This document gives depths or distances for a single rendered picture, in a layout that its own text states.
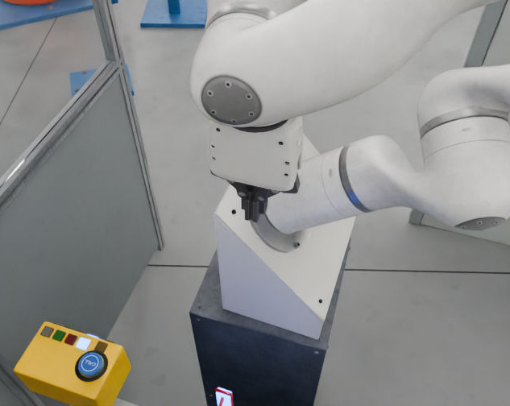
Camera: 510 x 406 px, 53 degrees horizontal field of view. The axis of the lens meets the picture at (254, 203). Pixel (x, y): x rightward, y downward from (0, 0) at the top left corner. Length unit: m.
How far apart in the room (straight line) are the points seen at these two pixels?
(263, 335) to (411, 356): 1.15
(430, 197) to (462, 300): 1.66
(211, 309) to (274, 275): 0.23
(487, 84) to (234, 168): 0.34
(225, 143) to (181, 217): 1.96
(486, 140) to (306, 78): 0.42
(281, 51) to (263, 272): 0.64
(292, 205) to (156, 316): 1.40
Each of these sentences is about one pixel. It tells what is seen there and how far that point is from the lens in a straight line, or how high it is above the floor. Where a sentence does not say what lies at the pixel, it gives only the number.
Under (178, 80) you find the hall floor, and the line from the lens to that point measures 3.31.
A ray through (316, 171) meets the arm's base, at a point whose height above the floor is 1.30.
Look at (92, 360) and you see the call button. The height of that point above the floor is 1.08.
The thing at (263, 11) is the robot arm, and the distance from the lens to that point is 0.42.
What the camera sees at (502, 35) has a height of 1.00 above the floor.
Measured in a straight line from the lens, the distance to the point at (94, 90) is 1.61.
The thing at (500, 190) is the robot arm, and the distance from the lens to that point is 0.73.
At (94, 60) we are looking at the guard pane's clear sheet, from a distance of 1.62.
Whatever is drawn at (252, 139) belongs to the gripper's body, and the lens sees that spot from 0.53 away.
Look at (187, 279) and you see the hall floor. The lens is 2.28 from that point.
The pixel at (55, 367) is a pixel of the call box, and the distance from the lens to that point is 0.98.
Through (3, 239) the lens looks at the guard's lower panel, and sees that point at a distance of 1.42.
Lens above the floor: 1.91
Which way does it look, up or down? 49 degrees down
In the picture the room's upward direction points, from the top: straight up
